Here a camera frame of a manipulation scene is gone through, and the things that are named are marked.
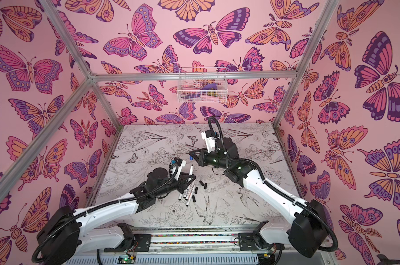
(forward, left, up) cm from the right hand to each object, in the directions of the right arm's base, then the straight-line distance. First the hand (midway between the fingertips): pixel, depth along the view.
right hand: (190, 150), depth 71 cm
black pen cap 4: (-9, 0, -29) cm, 31 cm away
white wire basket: (+44, -5, +5) cm, 45 cm away
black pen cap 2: (-1, -4, -29) cm, 29 cm away
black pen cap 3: (-5, -1, -29) cm, 29 cm away
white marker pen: (-5, 0, -8) cm, 10 cm away
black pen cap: (-2, -6, -29) cm, 30 cm away
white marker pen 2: (-9, +7, -29) cm, 31 cm away
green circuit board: (-36, +29, -31) cm, 56 cm away
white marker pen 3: (-8, +2, -28) cm, 30 cm away
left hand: (-6, -2, -11) cm, 13 cm away
